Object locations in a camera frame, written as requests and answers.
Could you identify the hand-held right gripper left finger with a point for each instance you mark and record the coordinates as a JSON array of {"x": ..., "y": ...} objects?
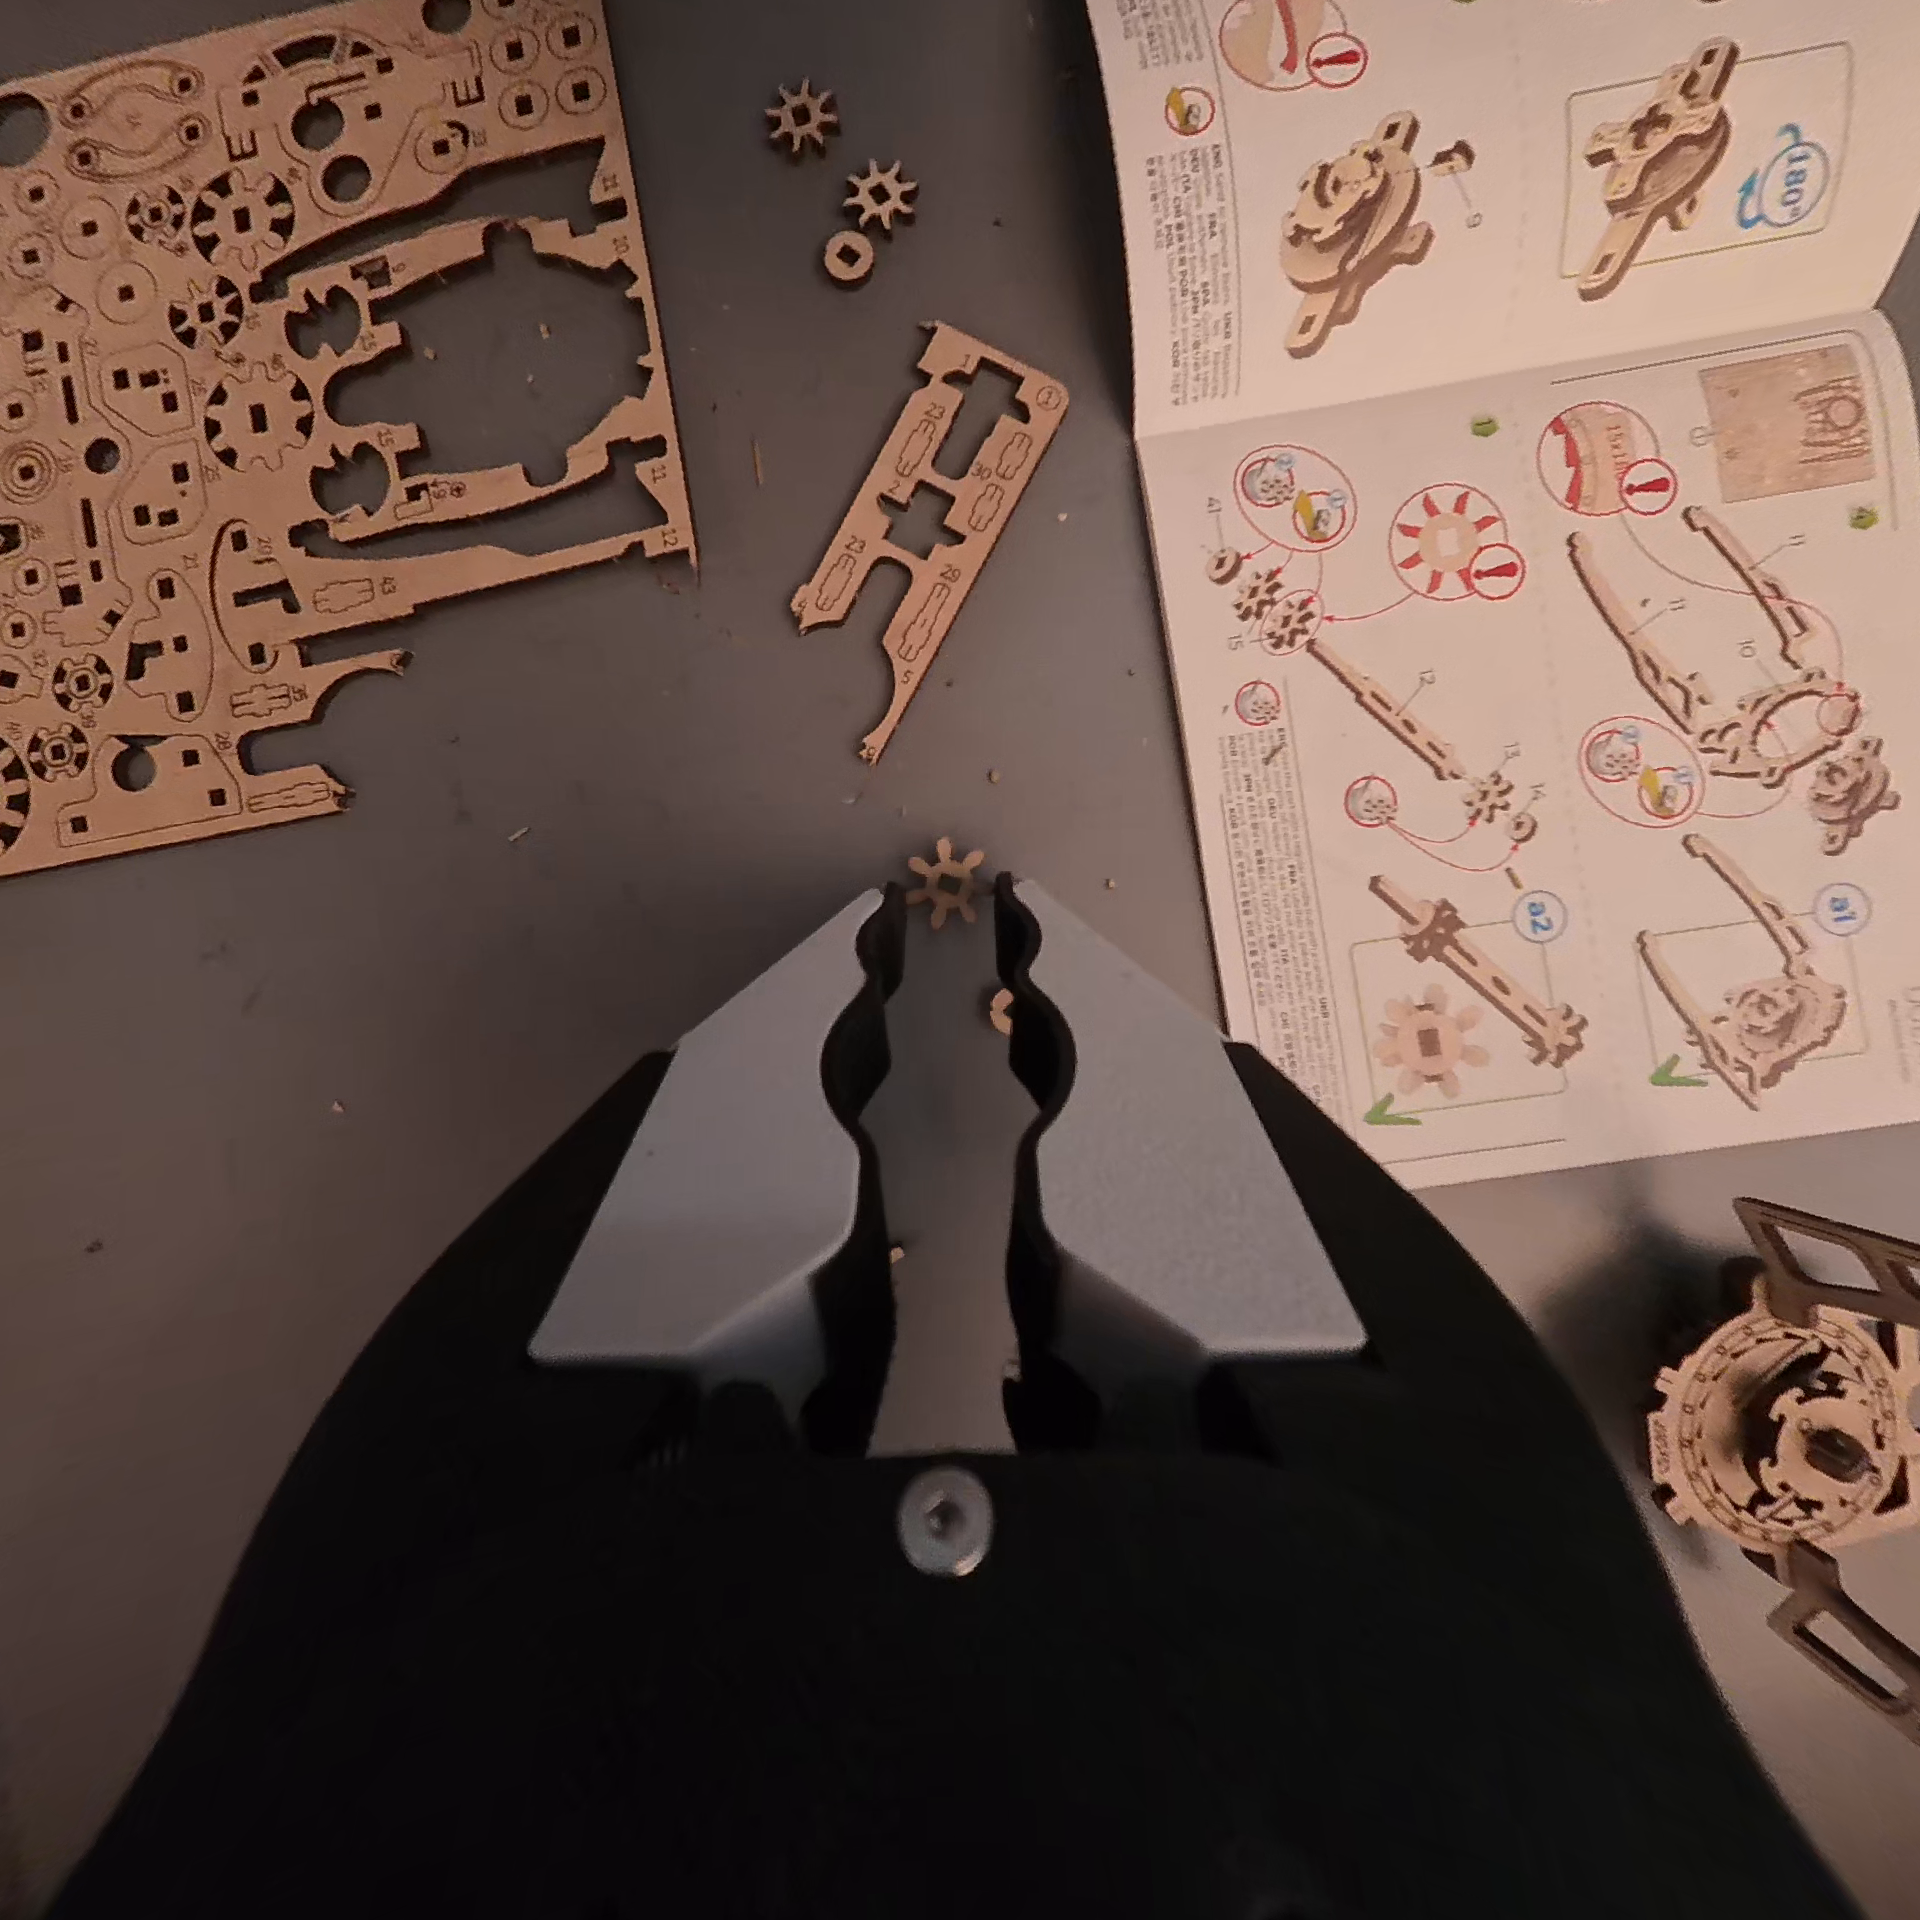
[{"x": 720, "y": 1199}]

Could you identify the small wooden sheet fragment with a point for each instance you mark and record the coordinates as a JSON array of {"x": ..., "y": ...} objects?
[{"x": 909, "y": 449}]

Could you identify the printed instruction booklet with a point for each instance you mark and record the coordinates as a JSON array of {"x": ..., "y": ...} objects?
[{"x": 1427, "y": 719}]

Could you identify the small wooden washer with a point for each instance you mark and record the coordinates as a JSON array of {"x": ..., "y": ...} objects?
[{"x": 835, "y": 270}]

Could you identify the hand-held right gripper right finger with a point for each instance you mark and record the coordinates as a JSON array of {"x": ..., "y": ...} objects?
[{"x": 1185, "y": 1199}]

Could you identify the large wooden parts sheet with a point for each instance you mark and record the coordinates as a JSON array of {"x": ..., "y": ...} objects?
[{"x": 180, "y": 644}]

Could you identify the pale small wooden gear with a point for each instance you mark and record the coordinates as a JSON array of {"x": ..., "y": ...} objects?
[{"x": 946, "y": 858}]

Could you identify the assembled wooden model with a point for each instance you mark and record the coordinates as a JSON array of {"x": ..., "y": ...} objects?
[{"x": 1726, "y": 1395}]

